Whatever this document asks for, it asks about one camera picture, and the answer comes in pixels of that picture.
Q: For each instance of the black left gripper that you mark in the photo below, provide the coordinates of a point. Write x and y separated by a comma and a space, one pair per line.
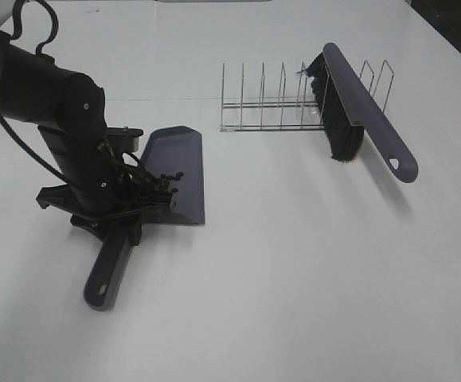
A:
131, 215

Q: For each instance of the pile of coffee beans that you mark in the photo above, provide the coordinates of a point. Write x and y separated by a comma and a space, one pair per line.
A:
165, 184

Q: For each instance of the purple plastic dustpan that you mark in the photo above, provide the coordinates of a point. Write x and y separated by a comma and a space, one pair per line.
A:
174, 154

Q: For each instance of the purple brush black bristles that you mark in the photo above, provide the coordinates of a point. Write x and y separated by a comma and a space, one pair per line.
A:
349, 113

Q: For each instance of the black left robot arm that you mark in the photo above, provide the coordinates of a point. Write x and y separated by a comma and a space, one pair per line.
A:
69, 110

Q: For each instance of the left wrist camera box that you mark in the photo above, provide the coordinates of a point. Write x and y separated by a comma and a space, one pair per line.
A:
124, 139

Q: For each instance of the metal wire dish rack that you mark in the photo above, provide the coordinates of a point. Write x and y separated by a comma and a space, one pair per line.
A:
290, 107

